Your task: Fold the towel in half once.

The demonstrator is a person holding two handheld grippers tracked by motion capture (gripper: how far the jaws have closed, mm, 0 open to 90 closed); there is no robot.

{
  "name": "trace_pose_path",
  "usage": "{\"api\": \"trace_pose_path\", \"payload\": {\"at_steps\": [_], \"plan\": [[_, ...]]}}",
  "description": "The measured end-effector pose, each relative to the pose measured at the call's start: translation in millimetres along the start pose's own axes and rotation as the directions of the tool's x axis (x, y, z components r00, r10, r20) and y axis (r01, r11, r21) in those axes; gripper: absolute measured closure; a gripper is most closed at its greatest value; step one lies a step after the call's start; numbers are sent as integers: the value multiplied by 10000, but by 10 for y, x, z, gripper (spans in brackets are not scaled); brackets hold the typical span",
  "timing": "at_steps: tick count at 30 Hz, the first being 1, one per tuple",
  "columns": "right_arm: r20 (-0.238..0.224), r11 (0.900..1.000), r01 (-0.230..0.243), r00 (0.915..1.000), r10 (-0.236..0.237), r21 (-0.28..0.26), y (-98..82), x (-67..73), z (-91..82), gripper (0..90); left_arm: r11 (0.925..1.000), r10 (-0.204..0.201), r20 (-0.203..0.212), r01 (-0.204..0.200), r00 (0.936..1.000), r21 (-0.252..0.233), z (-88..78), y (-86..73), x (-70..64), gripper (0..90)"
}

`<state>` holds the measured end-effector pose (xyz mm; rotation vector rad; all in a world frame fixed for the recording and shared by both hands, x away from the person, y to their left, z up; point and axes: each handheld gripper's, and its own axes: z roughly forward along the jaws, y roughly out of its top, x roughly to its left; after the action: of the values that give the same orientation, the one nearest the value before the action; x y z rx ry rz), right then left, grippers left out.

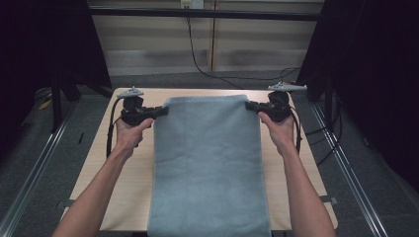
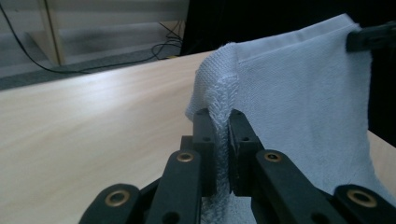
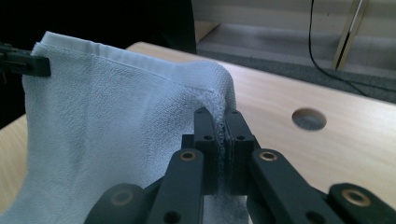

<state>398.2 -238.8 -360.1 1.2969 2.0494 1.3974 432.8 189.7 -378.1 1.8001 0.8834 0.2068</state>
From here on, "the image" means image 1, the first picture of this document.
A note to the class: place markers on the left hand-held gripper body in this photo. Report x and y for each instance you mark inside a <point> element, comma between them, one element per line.
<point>133,113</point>

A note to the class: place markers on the person's left hand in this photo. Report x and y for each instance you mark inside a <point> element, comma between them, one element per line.
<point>128,138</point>

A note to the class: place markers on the black curtain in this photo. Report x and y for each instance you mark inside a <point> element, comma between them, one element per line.
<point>372,82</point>
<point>42,46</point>

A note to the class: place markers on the white wall socket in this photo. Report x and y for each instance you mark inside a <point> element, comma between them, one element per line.
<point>192,3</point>

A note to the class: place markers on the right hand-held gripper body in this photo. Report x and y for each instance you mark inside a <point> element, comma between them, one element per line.
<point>280,107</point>

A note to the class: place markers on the grey towel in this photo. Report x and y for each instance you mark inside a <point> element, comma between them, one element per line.
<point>209,164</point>

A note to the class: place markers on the black metal stand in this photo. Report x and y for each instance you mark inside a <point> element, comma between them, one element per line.
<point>56,105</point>

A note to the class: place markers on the black horizontal bar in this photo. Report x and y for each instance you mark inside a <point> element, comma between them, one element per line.
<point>204,14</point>

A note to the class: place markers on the grey tape piece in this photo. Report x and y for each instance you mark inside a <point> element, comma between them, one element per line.
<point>64,203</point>
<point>331,200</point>

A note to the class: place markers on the person's right hand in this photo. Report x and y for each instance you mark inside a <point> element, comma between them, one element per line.
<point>283,135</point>

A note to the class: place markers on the yellow object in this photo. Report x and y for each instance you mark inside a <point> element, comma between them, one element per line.
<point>44,104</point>

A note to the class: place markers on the aluminium floor rail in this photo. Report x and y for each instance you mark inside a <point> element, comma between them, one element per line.
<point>36,171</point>
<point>349,171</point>

